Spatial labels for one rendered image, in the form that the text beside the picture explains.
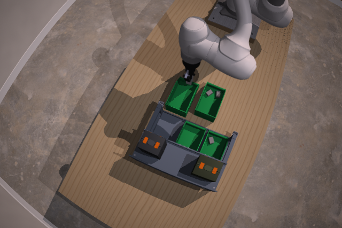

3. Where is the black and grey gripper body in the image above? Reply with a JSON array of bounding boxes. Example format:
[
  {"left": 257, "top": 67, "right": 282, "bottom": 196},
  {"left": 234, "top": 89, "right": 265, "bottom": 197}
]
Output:
[{"left": 182, "top": 60, "right": 200, "bottom": 73}]

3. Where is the green bin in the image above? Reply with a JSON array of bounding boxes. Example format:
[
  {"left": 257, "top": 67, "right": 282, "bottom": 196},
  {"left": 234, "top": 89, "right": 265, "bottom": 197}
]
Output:
[
  {"left": 165, "top": 77, "right": 199, "bottom": 117},
  {"left": 194, "top": 82, "right": 226, "bottom": 122},
  {"left": 176, "top": 121, "right": 206, "bottom": 151},
  {"left": 200, "top": 131, "right": 228, "bottom": 160}
]

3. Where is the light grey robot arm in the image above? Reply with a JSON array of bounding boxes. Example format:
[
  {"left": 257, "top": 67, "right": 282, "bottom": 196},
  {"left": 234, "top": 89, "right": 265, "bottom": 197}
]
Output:
[{"left": 178, "top": 0, "right": 293, "bottom": 80}]

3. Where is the grey metal shelf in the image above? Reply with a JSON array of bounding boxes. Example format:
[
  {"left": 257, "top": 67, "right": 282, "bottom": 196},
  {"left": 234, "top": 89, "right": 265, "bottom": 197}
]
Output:
[{"left": 129, "top": 101, "right": 239, "bottom": 192}]

